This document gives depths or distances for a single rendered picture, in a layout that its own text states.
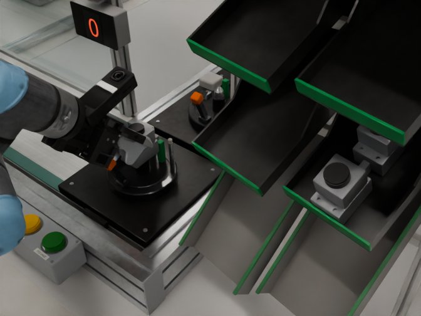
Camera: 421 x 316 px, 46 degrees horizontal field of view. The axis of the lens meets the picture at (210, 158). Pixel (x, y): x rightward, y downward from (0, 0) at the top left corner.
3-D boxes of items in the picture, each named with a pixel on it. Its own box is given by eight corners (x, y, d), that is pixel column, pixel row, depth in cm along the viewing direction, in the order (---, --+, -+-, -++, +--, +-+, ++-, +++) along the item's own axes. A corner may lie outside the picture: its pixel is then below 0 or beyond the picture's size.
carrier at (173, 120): (230, 172, 104) (231, 123, 95) (146, 129, 115) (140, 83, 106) (289, 116, 118) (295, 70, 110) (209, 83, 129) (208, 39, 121)
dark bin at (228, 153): (262, 197, 65) (247, 171, 59) (196, 150, 72) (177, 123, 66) (390, 50, 70) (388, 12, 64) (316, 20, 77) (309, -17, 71)
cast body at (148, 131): (136, 169, 93) (132, 140, 89) (120, 160, 95) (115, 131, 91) (166, 146, 98) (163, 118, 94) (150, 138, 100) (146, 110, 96)
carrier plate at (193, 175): (146, 249, 88) (145, 241, 87) (59, 192, 100) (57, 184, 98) (226, 175, 103) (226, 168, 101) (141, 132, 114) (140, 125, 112)
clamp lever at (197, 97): (205, 121, 109) (197, 100, 103) (198, 118, 110) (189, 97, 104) (215, 109, 110) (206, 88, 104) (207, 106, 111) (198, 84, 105)
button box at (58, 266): (59, 286, 89) (51, 265, 85) (-10, 232, 98) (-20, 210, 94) (88, 261, 93) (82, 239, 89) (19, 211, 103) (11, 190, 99)
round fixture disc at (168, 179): (144, 212, 92) (143, 205, 91) (93, 181, 99) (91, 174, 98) (192, 172, 101) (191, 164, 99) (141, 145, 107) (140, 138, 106)
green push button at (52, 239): (53, 259, 87) (51, 252, 86) (39, 248, 89) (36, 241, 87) (71, 244, 89) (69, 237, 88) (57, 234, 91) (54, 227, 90)
